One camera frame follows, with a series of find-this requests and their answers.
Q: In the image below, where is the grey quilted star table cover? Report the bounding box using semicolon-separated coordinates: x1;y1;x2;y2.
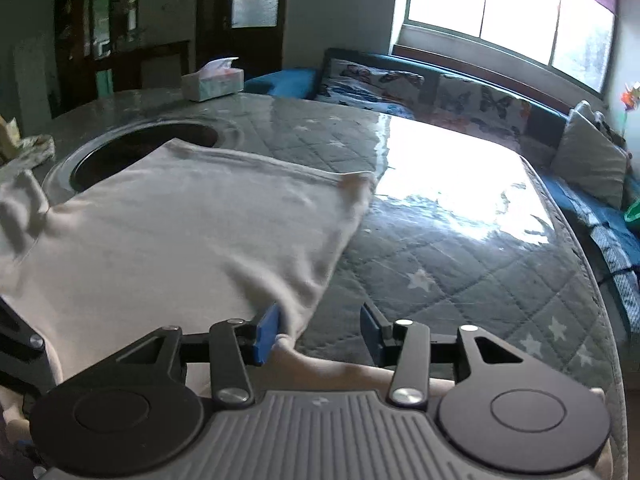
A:
0;87;628;480

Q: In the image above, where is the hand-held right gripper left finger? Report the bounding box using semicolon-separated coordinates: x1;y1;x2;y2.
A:
115;302;283;408

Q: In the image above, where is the colourful pinwheel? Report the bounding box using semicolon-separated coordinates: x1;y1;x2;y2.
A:
620;82;640;131

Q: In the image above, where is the grey pillow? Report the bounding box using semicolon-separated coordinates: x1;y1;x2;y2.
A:
550;101;629;210

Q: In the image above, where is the floral patterned cloth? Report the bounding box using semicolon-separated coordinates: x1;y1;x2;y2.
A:
0;116;56;173

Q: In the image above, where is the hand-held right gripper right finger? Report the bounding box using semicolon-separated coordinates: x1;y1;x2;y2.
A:
360;302;532;408

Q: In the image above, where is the window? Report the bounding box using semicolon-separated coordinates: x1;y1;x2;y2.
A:
400;0;622;93

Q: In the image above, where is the round black induction cooker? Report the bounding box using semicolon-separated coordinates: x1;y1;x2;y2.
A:
42;116;246;196

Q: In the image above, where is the dark wooden cabinet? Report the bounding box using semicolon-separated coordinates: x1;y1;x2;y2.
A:
54;0;143;93

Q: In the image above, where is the dark wooden door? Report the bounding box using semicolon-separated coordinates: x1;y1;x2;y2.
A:
196;0;288;68

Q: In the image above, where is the wooden chair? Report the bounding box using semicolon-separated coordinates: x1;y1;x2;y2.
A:
140;40;193;91

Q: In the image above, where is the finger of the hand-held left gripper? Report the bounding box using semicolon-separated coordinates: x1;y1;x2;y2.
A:
0;296;55;396

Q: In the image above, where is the butterfly print cushion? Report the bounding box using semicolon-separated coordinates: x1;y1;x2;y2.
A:
315;57;426;118
432;75;532;142

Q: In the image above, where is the white tissue box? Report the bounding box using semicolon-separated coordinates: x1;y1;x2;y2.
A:
181;57;245;103

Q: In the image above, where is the cream garment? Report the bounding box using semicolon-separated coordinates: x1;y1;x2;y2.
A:
0;139;613;480

